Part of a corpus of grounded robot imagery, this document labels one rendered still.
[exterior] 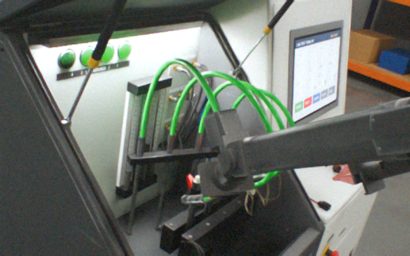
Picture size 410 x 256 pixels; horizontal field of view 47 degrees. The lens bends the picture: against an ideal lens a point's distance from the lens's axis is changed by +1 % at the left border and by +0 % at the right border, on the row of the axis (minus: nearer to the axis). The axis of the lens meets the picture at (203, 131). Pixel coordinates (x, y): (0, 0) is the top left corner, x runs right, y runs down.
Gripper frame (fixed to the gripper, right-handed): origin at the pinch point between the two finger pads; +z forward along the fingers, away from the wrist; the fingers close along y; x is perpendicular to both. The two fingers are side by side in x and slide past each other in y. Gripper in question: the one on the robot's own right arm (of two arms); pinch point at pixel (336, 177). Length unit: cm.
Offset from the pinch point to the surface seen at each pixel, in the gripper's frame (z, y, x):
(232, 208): 35.9, -0.1, 3.5
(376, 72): 258, 94, -477
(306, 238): 25.6, -14.5, -10.3
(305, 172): 40, 3, -36
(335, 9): 24, 56, -63
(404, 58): 227, 98, -499
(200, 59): 37, 47, -4
